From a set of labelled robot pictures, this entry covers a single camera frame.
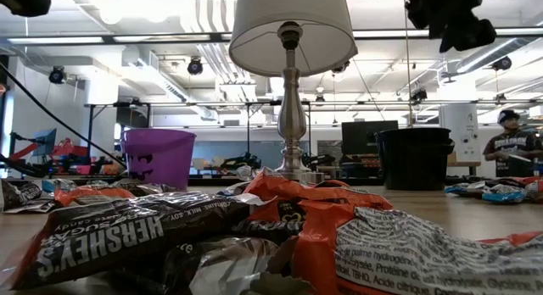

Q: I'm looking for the blue-screen monitor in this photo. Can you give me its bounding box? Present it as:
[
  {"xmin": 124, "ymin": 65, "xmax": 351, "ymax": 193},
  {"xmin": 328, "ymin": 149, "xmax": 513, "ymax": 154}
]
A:
[{"xmin": 32, "ymin": 128, "xmax": 58, "ymax": 158}]

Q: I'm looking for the black computer monitor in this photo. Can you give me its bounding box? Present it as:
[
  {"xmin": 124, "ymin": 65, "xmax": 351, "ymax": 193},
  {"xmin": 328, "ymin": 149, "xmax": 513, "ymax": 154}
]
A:
[{"xmin": 341, "ymin": 120, "xmax": 400, "ymax": 157}]

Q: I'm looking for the black plastic bucket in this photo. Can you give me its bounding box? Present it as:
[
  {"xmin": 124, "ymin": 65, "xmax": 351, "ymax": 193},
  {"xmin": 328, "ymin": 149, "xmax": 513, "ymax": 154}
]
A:
[{"xmin": 375, "ymin": 126, "xmax": 456, "ymax": 192}]

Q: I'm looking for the purple plastic bucket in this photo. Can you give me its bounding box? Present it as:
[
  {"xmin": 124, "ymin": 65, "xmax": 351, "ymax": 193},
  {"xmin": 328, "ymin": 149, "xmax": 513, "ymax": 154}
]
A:
[{"xmin": 120, "ymin": 128, "xmax": 198, "ymax": 192}]

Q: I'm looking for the person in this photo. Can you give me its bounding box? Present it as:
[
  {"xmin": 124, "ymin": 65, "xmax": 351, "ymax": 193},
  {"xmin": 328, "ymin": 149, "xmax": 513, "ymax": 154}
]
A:
[{"xmin": 483, "ymin": 109, "xmax": 543, "ymax": 178}]

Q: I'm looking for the thin hanging ceiling cable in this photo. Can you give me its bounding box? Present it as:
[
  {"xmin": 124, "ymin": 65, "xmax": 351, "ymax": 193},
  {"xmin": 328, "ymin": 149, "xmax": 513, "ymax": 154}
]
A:
[{"xmin": 401, "ymin": 0, "xmax": 413, "ymax": 127}]

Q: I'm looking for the red workshop equipment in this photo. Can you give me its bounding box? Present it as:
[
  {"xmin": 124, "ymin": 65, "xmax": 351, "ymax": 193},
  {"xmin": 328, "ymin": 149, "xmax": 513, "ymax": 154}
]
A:
[{"xmin": 8, "ymin": 137, "xmax": 124, "ymax": 177}]

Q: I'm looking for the white-shade silver table lamp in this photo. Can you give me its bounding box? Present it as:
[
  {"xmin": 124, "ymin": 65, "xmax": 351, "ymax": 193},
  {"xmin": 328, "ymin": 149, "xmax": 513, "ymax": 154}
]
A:
[{"xmin": 228, "ymin": 0, "xmax": 359, "ymax": 184}]

